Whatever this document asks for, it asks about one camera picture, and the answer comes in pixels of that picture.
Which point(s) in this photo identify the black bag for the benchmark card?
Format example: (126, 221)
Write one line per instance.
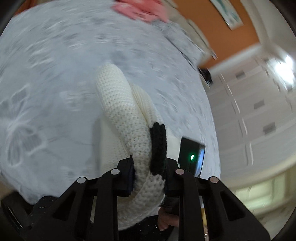
(205, 75)

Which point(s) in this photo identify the white red black knit sweater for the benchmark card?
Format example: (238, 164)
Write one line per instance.
(122, 120)

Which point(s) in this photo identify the beige padded headboard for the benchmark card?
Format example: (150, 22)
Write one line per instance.
(196, 34)

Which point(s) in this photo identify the grey butterfly bed cover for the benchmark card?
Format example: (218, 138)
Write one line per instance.
(57, 69)

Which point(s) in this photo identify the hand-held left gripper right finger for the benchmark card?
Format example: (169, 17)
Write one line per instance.
(173, 183)

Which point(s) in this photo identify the person's right hand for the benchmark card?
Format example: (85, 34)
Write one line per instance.
(168, 220)

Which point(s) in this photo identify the grey floral pillow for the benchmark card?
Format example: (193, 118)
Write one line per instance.
(178, 39)

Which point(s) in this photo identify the pink blanket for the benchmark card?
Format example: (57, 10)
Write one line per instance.
(141, 9)

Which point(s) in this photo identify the framed wall picture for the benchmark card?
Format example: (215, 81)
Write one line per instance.
(229, 14)

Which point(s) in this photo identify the white wardrobe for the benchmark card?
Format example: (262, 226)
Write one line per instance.
(249, 115)

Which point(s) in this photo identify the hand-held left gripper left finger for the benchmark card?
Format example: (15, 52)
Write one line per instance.
(131, 180)

